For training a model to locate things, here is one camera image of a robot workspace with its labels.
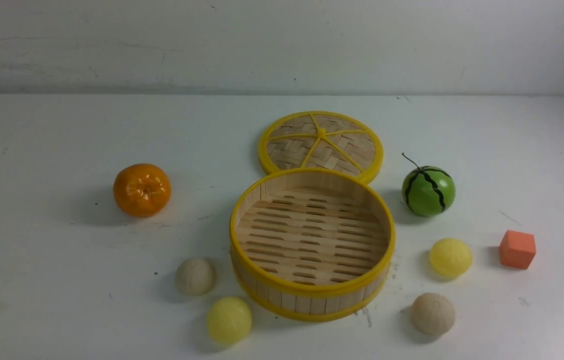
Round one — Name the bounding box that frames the white bun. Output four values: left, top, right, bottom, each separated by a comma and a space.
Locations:
410, 292, 456, 338
175, 257, 216, 296

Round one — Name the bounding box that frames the yellow bun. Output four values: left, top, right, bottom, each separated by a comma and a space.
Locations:
428, 237, 472, 280
206, 296, 252, 346

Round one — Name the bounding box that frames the woven bamboo steamer lid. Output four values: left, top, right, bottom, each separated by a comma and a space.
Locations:
257, 111, 384, 183

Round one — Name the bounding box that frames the bamboo steamer tray yellow rim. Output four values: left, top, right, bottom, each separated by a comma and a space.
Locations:
229, 168, 396, 322

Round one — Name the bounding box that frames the orange toy tangerine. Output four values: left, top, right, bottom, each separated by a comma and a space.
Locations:
113, 162, 172, 218

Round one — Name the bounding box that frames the green toy watermelon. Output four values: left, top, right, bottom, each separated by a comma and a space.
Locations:
401, 153, 456, 218

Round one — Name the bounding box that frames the orange foam cube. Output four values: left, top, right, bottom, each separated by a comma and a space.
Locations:
498, 229, 536, 270

